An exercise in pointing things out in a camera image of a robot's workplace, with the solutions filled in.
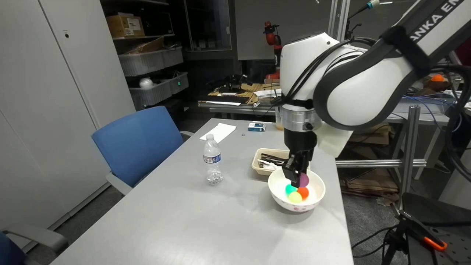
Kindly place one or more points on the small white box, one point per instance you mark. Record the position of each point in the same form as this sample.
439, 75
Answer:
256, 126

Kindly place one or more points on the clear water bottle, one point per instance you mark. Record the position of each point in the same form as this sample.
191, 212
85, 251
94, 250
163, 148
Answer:
212, 159

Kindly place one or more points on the white bowl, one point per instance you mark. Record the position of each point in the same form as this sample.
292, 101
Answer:
317, 190

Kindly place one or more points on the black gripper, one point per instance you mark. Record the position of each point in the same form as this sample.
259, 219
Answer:
300, 148

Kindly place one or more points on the cardboard box on shelf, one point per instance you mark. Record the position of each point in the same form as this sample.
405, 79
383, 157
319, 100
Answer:
124, 25

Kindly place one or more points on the white paper sheet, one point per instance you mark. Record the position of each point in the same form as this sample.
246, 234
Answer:
219, 131

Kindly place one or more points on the orange ball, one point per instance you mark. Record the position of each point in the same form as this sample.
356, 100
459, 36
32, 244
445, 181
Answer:
303, 191

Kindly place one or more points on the purple ball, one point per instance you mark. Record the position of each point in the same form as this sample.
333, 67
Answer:
303, 179

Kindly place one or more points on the black orange tripod clamp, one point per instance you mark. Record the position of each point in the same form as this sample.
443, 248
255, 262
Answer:
408, 225

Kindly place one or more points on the grey storage bins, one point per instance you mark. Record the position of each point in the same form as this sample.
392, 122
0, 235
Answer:
155, 76

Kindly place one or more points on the blue chair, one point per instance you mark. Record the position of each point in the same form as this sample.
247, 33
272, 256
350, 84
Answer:
134, 144

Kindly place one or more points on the grey storage cabinet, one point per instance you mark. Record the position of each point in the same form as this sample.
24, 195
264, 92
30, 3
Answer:
59, 81

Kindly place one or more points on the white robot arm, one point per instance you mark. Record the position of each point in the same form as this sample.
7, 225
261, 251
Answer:
331, 88

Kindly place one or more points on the black plastic forks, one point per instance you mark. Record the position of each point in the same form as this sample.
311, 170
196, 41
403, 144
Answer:
269, 160

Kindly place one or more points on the aluminium frame post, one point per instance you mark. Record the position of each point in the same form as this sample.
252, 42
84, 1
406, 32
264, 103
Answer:
337, 20

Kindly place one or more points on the green ball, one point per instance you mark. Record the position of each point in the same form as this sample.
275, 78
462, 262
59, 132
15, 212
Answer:
290, 188

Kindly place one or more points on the yellow ball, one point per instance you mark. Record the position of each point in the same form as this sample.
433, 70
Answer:
294, 197

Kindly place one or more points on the red black figure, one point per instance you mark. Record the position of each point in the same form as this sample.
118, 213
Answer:
272, 38

